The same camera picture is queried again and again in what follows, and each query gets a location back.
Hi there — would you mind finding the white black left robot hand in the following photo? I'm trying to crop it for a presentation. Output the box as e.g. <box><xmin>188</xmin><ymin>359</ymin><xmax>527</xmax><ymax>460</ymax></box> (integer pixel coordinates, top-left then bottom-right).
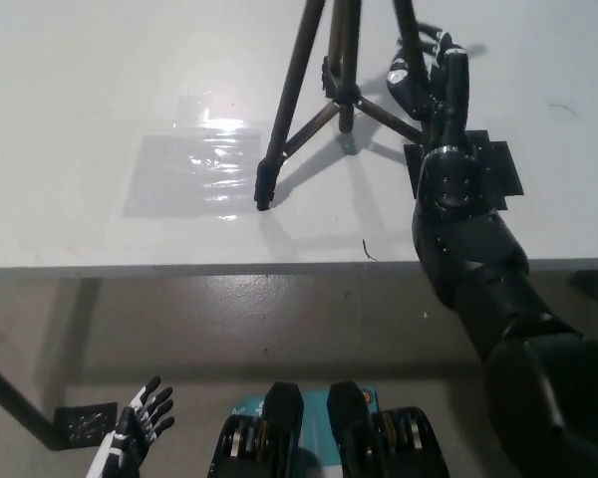
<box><xmin>83</xmin><ymin>375</ymin><xmax>176</xmax><ymax>478</ymax></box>

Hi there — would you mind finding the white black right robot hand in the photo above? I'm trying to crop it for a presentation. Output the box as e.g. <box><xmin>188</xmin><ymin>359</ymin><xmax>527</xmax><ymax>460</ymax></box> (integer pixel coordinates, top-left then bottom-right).
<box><xmin>387</xmin><ymin>22</ymin><xmax>475</xmax><ymax>151</ymax></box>

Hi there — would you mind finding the bronze and black camera tripod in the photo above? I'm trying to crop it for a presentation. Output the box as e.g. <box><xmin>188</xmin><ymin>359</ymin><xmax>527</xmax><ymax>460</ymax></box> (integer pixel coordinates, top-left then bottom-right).
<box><xmin>253</xmin><ymin>0</ymin><xmax>431</xmax><ymax>213</ymax></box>

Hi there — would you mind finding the black metal table leg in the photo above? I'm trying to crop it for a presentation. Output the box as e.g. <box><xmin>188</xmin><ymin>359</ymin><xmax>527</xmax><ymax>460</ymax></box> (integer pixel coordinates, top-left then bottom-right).
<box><xmin>0</xmin><ymin>351</ymin><xmax>119</xmax><ymax>452</ymax></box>

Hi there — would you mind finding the black teal robot body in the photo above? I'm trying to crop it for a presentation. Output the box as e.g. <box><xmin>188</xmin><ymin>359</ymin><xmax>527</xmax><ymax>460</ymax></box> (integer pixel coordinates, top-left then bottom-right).
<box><xmin>208</xmin><ymin>380</ymin><xmax>452</xmax><ymax>478</ymax></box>

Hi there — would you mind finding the black tape patch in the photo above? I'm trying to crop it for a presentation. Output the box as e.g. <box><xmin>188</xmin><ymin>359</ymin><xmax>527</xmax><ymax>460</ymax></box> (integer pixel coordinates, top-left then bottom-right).
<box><xmin>403</xmin><ymin>128</ymin><xmax>525</xmax><ymax>211</ymax></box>

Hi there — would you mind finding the clear glossy tape patch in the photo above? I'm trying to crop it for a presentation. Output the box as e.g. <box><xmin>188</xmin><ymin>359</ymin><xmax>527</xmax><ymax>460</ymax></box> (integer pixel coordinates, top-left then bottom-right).
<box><xmin>121</xmin><ymin>93</ymin><xmax>281</xmax><ymax>221</ymax></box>

